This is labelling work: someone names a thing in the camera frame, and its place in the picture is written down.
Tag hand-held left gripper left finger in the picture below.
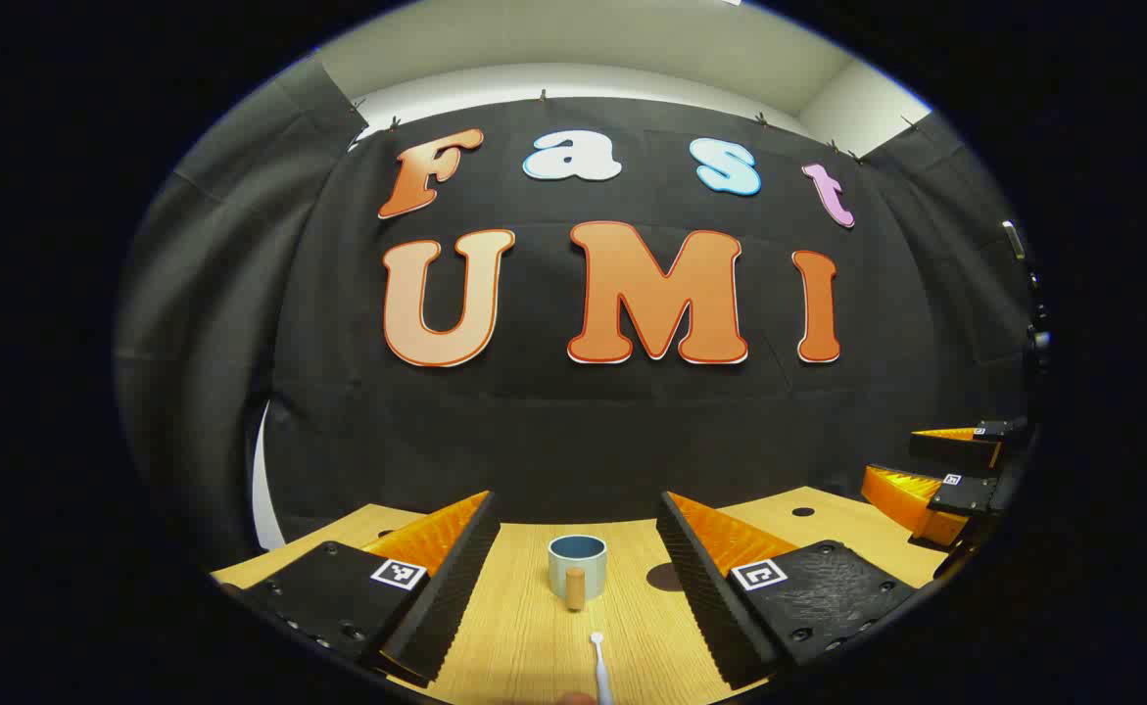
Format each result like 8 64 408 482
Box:
213 490 502 686

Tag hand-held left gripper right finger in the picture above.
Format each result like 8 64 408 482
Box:
655 490 919 690

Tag grey cup with wooden handle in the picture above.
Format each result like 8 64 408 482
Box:
547 535 608 611

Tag white toothbrush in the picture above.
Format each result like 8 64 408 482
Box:
589 632 615 705

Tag wooden desktop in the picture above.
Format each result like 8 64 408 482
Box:
211 487 956 705

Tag black backdrop cloth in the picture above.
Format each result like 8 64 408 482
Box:
115 54 1049 569

